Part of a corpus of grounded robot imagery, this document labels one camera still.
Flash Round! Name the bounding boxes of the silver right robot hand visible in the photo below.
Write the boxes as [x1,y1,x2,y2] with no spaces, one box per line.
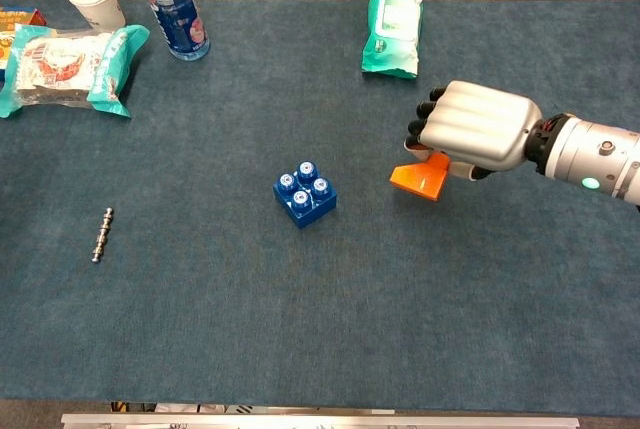
[403,80,545,183]

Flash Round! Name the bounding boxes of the orange sloped building block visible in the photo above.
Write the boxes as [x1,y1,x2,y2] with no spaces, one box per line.
[389,152,452,203]

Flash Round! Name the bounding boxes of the green wet wipes pack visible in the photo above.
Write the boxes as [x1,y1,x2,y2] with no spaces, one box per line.
[360,0,424,81]

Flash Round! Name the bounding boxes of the blue four-stud building block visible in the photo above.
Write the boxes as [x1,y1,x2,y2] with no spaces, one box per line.
[272,160,338,230]

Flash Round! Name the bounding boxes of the teal felt table cloth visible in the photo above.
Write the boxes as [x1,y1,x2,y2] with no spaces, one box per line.
[0,0,640,408]

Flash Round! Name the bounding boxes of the blue-labelled plastic water bottle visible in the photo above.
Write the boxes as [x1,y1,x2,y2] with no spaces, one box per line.
[135,0,212,62]

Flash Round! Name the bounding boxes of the silver beaded metal rod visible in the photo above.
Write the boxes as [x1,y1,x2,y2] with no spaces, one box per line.
[90,206,116,264]

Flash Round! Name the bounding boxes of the white paper cup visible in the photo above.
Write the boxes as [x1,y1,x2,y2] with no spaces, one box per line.
[65,0,127,30]

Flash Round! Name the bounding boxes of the teal and white snack bag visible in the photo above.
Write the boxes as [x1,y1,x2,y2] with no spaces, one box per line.
[0,23,151,120]

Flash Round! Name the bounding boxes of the aluminium profile rail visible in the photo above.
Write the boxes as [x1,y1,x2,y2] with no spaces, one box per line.
[60,412,581,429]

